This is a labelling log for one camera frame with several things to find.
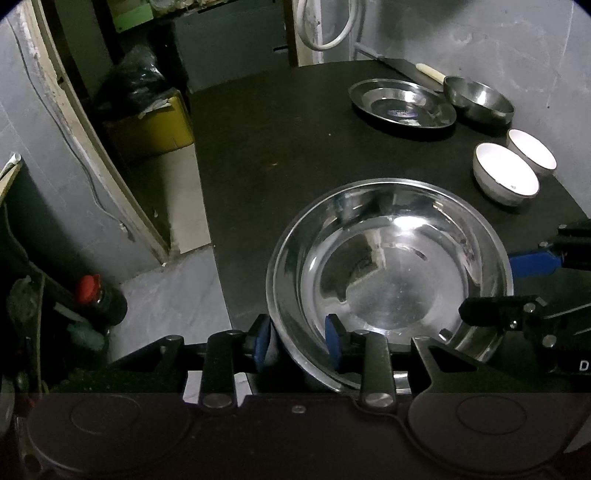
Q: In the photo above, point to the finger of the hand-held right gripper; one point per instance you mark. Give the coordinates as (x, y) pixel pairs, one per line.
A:
(494, 311)
(535, 263)

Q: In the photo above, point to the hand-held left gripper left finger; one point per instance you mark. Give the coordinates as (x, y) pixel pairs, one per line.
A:
(261, 344)

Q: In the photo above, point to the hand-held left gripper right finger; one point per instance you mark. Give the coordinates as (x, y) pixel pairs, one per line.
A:
(331, 341)

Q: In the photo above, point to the large steel bowl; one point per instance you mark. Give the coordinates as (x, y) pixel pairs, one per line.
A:
(392, 286)

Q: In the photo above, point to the white ceramic bowl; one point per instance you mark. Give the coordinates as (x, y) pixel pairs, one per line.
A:
(531, 147)
(505, 168)

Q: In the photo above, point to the small steel bowl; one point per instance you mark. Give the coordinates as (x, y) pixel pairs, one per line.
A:
(480, 99)

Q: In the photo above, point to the dark bottle with red cap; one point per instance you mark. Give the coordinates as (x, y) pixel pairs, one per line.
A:
(104, 307)

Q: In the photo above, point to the steel plate with sticker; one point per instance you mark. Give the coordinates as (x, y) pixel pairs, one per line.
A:
(383, 99)

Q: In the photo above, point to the yellow bin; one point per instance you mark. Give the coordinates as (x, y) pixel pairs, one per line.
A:
(157, 129)

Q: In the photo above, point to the black plastic bag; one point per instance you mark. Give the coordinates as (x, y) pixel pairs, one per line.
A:
(134, 78)

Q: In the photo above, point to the grey cabinet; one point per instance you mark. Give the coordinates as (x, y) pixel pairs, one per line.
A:
(231, 50)

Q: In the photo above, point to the wooden board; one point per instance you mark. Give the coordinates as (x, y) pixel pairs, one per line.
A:
(9, 184)

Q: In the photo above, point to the green box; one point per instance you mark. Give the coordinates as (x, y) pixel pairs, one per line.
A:
(134, 18)

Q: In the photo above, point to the wooden door frame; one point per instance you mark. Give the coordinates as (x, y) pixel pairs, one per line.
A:
(92, 152)

